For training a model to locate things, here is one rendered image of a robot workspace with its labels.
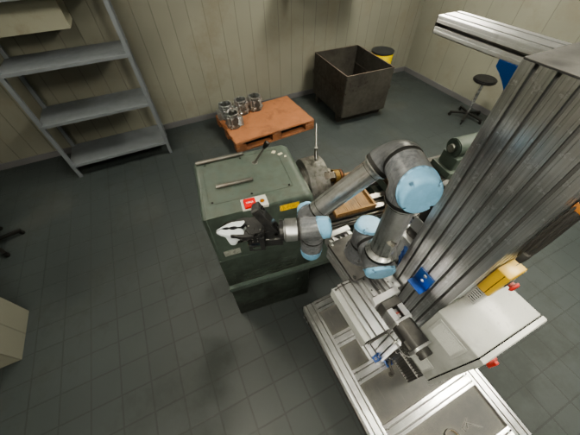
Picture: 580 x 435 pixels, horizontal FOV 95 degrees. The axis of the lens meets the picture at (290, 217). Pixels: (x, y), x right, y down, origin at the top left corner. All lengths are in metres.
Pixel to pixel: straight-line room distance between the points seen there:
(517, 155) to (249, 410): 2.07
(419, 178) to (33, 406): 2.81
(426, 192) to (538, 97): 0.28
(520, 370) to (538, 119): 2.25
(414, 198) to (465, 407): 1.74
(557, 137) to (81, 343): 2.95
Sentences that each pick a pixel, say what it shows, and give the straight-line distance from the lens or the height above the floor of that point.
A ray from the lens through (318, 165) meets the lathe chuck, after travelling 1.61.
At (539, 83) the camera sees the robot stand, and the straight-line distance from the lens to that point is 0.80.
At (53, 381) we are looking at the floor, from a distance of 2.87.
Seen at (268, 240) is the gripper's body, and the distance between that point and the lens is 0.87.
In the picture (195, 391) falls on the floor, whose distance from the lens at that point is 2.37.
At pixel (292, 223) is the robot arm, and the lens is 0.83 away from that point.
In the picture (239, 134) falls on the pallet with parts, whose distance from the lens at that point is 3.93.
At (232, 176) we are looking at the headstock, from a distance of 1.54.
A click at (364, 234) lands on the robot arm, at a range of 1.11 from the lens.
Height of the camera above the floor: 2.25
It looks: 50 degrees down
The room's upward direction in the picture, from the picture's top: 1 degrees counter-clockwise
